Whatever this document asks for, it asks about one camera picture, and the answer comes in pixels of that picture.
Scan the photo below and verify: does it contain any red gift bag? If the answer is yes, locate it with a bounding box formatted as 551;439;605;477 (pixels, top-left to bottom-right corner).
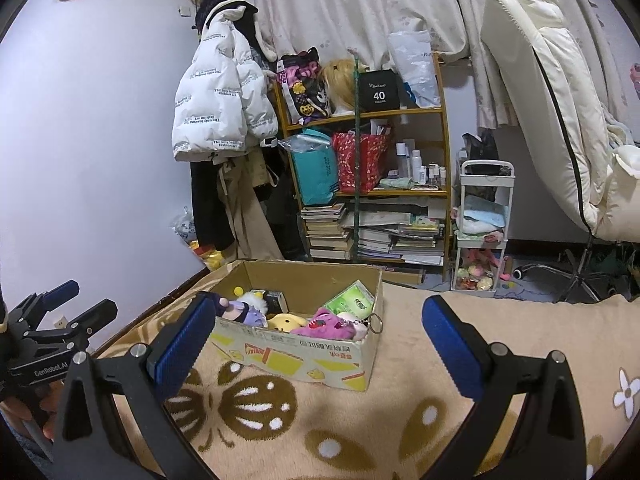
332;132;390;193

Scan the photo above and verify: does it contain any pink strawberry plush bear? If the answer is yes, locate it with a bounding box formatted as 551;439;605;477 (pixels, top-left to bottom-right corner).
291;308;369;341

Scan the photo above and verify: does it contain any cardboard box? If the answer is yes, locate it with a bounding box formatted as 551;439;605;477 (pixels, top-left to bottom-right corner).
200;259;385;392

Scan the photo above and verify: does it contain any blonde wig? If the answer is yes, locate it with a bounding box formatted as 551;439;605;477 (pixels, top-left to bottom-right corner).
321;58;356;116

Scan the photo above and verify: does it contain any person's left hand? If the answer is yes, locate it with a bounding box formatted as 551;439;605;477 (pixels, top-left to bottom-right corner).
1;382;64;440

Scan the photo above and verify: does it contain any cream curtain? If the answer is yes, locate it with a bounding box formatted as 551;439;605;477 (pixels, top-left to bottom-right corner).
255;0;627;129

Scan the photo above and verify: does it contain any white rolling cart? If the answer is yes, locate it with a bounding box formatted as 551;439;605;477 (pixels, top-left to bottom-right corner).
450;159;515;296

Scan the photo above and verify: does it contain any wooden bookshelf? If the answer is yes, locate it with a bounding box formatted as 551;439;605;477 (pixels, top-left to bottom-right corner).
274;49;451;269

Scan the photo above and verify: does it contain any white plastic bag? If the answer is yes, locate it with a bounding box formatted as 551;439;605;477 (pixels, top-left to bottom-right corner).
388;30;440;108

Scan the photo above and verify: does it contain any white yellow plush toy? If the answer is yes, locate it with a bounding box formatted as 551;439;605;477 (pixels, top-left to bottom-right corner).
233;286;268;314

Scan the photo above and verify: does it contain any teal bag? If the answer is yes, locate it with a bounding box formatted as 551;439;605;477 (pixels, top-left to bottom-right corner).
281;128;338;206

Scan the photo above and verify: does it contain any green tissue pack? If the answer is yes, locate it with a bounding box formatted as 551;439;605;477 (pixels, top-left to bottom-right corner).
323;280;375;320

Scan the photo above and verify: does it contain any black pink printed bag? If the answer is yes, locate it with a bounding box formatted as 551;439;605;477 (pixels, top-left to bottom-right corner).
277;47;331;125

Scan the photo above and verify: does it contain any black box marked 40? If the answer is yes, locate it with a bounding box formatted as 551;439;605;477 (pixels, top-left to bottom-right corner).
358;70;400;112

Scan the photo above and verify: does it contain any stack of books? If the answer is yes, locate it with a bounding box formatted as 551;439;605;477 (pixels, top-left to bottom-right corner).
300;194;449;268

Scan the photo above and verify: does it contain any black white small box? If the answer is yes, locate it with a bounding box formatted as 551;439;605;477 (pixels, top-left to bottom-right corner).
262;290;290;315

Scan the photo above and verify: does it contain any beige hanging coat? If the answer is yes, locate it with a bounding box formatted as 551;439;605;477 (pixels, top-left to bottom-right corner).
218;157;282;261

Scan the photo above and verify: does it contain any white puffer jacket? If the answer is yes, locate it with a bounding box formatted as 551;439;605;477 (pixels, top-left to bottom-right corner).
171;0;279;162

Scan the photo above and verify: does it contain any purple haired doll plush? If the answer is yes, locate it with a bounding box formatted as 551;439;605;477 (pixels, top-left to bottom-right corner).
217;298;268;328

